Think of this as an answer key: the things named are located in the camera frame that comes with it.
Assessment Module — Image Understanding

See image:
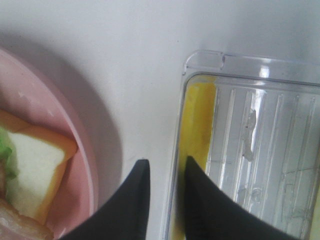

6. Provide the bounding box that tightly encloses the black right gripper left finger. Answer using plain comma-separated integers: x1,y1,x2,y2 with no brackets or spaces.
61,159,150,240

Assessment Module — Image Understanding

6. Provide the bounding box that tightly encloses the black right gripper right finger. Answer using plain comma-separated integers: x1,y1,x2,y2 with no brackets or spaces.
184,156,293,240

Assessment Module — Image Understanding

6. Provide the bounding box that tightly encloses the yellow cheese slice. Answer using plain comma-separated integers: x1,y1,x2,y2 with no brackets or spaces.
169,82,216,240

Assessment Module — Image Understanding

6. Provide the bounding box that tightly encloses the bread slice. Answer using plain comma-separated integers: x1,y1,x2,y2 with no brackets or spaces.
0,110,78,225

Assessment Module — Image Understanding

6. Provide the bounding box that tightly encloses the bacon strip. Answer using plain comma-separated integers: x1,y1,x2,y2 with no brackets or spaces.
0,162,54,240

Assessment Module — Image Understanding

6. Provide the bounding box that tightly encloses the green lettuce leaf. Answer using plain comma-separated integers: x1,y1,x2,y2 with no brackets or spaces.
0,127,19,181

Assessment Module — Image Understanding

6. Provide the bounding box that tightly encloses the right clear plastic container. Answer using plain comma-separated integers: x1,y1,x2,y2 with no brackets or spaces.
162,50,320,240

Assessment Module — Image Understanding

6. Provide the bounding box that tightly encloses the pink round plate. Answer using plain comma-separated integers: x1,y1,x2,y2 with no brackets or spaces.
0,46,124,240

